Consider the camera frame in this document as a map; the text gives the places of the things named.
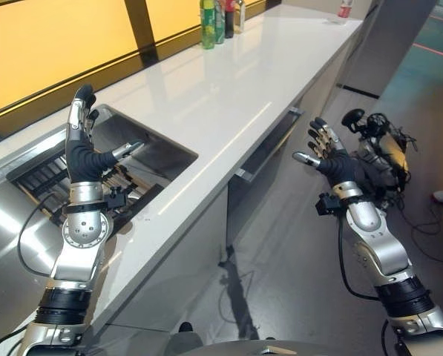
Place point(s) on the grey tall cabinet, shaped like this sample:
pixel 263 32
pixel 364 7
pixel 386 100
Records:
pixel 392 44

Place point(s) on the robot left arm silver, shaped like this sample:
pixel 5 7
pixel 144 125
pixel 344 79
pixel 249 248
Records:
pixel 76 252

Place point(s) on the idle humanoid robot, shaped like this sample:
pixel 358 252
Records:
pixel 388 148

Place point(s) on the yellow window dark frame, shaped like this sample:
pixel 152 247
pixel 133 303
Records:
pixel 58 37

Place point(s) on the grey built-in dishwasher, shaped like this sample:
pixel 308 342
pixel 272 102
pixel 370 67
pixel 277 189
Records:
pixel 265 155

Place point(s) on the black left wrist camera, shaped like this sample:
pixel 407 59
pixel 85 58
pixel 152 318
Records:
pixel 116 199

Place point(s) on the dark tall bottle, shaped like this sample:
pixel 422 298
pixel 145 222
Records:
pixel 229 22

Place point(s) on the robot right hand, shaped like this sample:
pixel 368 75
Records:
pixel 341 167

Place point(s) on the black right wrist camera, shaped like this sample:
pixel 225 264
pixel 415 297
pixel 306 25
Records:
pixel 327 204

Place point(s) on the stainless steel sink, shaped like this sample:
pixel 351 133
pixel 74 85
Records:
pixel 158 148

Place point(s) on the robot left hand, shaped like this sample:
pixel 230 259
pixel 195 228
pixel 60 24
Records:
pixel 81 159

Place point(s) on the red labelled bottle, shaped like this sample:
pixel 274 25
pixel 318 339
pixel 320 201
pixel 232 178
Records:
pixel 344 9

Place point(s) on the robot torso silver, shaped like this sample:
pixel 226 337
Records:
pixel 265 350

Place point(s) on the clear yellowish bottle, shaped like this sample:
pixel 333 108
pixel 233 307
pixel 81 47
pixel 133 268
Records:
pixel 240 18

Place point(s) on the green labelled plastic bottle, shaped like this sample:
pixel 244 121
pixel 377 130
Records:
pixel 208 26

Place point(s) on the dark slatted sink rack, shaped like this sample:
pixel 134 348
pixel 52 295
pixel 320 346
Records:
pixel 50 174

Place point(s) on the robot right arm silver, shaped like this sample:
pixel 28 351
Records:
pixel 388 256

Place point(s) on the robot dark foot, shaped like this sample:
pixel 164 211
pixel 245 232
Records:
pixel 186 328

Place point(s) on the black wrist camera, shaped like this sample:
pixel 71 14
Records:
pixel 327 204
pixel 116 199

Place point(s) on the green bottle white label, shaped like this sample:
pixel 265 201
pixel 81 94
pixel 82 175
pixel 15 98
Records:
pixel 219 26

